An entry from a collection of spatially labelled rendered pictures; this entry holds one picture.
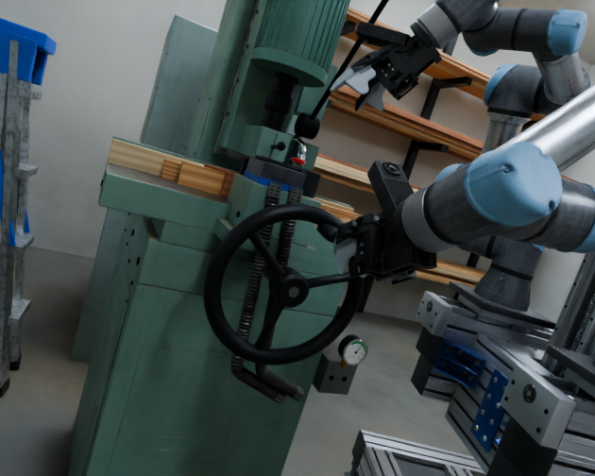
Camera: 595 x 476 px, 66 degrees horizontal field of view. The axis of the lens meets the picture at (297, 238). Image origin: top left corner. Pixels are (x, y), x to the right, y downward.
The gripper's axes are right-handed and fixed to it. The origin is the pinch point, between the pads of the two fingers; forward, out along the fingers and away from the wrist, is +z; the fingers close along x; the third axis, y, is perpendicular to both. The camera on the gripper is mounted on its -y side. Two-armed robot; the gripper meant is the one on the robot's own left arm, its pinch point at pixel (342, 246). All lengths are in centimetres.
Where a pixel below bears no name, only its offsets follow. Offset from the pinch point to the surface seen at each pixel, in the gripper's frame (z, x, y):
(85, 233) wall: 269, -48, -69
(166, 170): 32.4, -24.9, -21.1
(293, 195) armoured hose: 8.9, -5.1, -10.8
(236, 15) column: 30, -14, -65
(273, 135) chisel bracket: 23.3, -4.6, -30.5
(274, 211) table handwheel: 3.0, -10.6, -4.9
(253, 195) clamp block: 10.4, -12.0, -10.1
